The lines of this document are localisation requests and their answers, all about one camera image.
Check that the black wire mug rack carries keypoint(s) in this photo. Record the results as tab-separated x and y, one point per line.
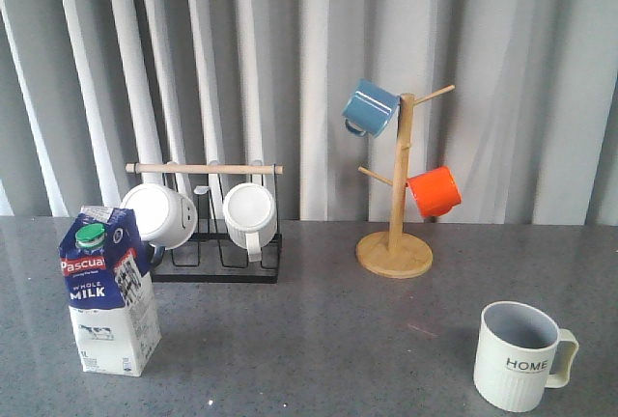
210	255

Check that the orange enamel mug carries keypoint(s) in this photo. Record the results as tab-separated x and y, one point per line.
435	192

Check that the white ribbed mug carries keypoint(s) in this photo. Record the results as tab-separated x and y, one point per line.
250	215

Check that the white HOME mug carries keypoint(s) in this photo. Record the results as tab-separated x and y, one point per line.
521	352

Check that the blue white milk carton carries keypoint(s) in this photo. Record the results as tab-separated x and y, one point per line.
110	291

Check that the grey pleated curtain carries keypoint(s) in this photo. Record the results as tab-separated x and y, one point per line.
530	130

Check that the blue enamel mug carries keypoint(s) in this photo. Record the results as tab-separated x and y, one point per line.
369	109

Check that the white smiley face mug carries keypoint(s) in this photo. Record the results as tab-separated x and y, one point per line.
164	217

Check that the wooden mug tree stand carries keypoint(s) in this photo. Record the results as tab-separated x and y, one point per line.
393	253

